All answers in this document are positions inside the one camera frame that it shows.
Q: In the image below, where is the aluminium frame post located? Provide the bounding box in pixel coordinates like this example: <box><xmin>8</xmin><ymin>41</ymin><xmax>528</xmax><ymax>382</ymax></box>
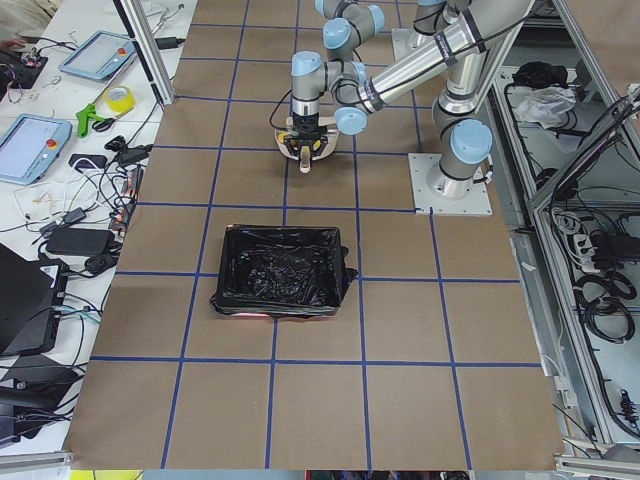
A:
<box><xmin>113</xmin><ymin>0</ymin><xmax>175</xmax><ymax>106</ymax></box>

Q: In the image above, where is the blue teach pendant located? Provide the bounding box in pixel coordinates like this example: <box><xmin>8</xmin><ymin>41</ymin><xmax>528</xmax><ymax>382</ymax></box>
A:
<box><xmin>1</xmin><ymin>114</ymin><xmax>72</xmax><ymax>185</ymax></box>
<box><xmin>58</xmin><ymin>30</ymin><xmax>135</xmax><ymax>81</ymax></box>

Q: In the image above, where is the black power adapter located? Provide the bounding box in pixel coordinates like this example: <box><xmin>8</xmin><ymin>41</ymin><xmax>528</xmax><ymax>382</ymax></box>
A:
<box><xmin>46</xmin><ymin>228</ymin><xmax>115</xmax><ymax>256</ymax></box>

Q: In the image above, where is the black lined trash bin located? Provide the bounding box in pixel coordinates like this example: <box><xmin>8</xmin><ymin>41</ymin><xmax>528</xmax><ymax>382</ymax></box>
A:
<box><xmin>209</xmin><ymin>224</ymin><xmax>358</xmax><ymax>319</ymax></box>

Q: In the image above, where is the blue teach pendant far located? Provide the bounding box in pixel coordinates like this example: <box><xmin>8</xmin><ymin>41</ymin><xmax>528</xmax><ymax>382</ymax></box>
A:
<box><xmin>58</xmin><ymin>30</ymin><xmax>135</xmax><ymax>81</ymax></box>

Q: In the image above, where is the green handled grabber tool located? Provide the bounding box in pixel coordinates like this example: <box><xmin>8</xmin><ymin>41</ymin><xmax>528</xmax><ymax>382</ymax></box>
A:
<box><xmin>75</xmin><ymin>103</ymin><xmax>103</xmax><ymax>138</ymax></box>

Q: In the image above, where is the black laptop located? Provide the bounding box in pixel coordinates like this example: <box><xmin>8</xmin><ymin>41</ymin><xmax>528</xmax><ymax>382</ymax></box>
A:
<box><xmin>1</xmin><ymin>246</ymin><xmax>68</xmax><ymax>357</ymax></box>

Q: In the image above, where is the beige plastic dustpan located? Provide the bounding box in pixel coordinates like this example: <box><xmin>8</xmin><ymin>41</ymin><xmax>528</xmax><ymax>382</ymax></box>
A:
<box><xmin>274</xmin><ymin>116</ymin><xmax>339</xmax><ymax>174</ymax></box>

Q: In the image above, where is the blue teach pendant near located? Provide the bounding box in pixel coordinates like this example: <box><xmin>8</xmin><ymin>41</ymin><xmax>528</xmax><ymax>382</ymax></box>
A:
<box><xmin>1</xmin><ymin>114</ymin><xmax>72</xmax><ymax>185</ymax></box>

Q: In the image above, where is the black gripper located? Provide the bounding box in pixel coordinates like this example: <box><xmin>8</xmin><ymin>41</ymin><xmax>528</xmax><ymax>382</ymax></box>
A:
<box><xmin>286</xmin><ymin>113</ymin><xmax>329</xmax><ymax>159</ymax></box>

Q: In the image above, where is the yellow tape roll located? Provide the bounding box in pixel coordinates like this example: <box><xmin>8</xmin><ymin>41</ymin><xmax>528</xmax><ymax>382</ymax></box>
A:
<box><xmin>104</xmin><ymin>85</ymin><xmax>136</xmax><ymax>114</ymax></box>

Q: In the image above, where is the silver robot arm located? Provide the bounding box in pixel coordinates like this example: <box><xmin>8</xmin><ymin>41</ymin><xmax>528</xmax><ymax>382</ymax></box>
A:
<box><xmin>314</xmin><ymin>0</ymin><xmax>385</xmax><ymax>61</ymax></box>
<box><xmin>274</xmin><ymin>1</ymin><xmax>533</xmax><ymax>185</ymax></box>

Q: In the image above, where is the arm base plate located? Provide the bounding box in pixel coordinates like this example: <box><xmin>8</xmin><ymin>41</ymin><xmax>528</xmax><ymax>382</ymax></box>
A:
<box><xmin>408</xmin><ymin>153</ymin><xmax>493</xmax><ymax>217</ymax></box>
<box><xmin>391</xmin><ymin>28</ymin><xmax>427</xmax><ymax>60</ymax></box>

